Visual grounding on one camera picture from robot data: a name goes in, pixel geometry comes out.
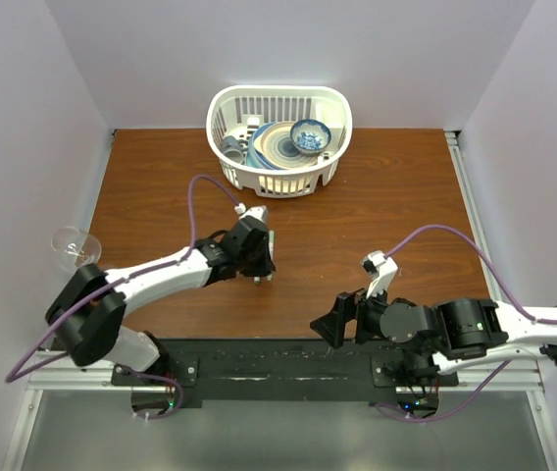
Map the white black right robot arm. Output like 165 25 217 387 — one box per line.
310 290 557 387

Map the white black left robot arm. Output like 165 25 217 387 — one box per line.
45 216 276 385

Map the grey blue mug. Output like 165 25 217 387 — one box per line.
220 135 245 164

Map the beige blue plate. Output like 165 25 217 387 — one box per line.
245 121 318 171

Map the white plastic dish basket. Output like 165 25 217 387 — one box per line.
206 85 353 198

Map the blue patterned bowl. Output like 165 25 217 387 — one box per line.
289 119 332 156

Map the clear wine glass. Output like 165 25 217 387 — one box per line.
51 227 102 273

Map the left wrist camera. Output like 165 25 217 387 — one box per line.
234 203 270 225

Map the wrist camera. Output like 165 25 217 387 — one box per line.
234 203 270 225
361 250 398 298

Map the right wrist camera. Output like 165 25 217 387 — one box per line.
361 250 398 298

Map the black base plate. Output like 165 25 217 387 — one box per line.
111 337 461 411

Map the aluminium frame rail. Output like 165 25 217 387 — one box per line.
444 131 557 470

